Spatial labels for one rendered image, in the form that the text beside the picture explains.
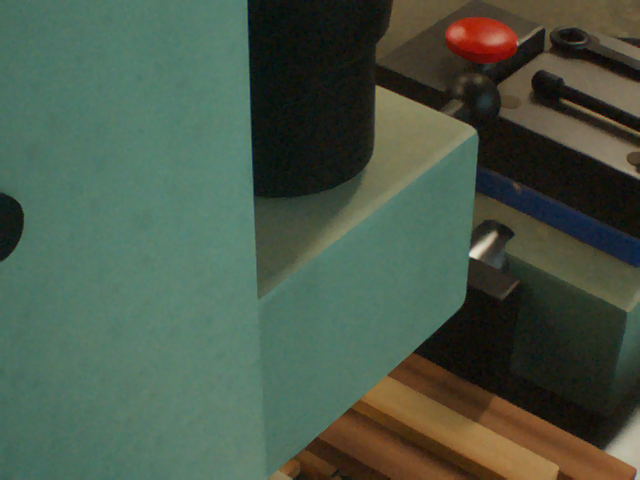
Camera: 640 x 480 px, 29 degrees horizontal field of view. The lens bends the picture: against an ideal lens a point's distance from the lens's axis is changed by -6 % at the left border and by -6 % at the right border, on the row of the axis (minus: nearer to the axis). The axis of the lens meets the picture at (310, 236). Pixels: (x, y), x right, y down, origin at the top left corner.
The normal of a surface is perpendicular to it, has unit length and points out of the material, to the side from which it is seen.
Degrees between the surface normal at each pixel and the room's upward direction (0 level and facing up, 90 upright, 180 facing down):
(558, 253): 0
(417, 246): 90
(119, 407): 90
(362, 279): 90
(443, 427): 0
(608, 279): 0
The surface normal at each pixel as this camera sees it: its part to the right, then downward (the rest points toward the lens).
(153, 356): 0.77, 0.39
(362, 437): 0.00, -0.78
